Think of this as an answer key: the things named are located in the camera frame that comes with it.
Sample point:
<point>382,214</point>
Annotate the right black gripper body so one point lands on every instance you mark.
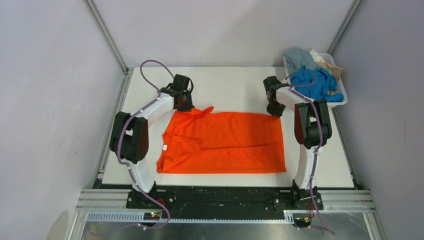
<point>277,108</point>

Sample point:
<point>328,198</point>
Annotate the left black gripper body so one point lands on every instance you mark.
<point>187,104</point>

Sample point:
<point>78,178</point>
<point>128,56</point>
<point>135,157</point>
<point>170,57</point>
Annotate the orange t shirt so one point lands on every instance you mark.
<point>208,142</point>

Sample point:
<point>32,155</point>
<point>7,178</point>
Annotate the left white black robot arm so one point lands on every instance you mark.
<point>130,132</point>

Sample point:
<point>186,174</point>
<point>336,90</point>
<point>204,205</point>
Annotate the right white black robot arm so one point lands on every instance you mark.
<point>312,129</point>

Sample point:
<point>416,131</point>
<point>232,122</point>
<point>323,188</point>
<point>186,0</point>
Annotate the grey blue t shirt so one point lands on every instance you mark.
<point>295,57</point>

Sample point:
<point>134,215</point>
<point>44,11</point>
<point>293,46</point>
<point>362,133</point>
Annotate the beige t shirt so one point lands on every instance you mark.
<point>323,61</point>

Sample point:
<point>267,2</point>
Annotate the white plastic laundry basket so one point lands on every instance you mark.
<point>315,75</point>

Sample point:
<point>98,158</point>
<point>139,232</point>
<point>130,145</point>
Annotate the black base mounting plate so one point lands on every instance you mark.
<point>225,203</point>

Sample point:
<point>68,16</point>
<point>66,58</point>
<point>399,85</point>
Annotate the right controller board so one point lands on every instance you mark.
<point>302,222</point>

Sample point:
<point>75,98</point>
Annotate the controller board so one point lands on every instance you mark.
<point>152,216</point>
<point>302,222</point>

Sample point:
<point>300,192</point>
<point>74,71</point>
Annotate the left controller board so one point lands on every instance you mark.
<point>152,216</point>

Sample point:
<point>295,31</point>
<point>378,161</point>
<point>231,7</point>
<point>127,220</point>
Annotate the left aluminium corner post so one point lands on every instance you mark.
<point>106,34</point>

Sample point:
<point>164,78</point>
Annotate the aluminium corner post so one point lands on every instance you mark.
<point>345,24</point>
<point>106,34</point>

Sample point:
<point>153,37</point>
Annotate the right aluminium corner post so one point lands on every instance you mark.
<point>345,24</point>

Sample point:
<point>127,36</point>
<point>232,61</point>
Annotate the aluminium front frame rail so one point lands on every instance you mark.
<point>346,214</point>

